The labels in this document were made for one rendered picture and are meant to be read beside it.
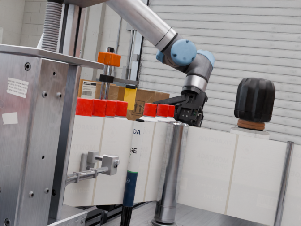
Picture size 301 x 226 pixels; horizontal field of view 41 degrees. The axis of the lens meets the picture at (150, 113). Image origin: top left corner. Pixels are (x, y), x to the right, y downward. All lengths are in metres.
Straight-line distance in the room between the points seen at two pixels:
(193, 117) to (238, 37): 4.17
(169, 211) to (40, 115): 0.37
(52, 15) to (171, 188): 0.41
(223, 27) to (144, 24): 4.29
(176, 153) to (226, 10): 4.84
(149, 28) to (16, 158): 0.81
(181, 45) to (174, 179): 0.55
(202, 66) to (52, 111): 0.93
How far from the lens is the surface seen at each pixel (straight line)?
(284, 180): 0.72
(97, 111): 0.82
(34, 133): 0.45
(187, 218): 0.83
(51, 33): 0.84
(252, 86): 0.88
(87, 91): 4.69
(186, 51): 1.18
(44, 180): 0.48
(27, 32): 7.72
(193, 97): 1.30
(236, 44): 5.36
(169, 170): 0.72
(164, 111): 1.14
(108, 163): 0.62
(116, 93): 1.57
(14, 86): 0.46
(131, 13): 1.20
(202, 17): 5.61
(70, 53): 0.95
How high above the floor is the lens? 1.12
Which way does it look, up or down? 3 degrees down
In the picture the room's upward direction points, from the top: 8 degrees clockwise
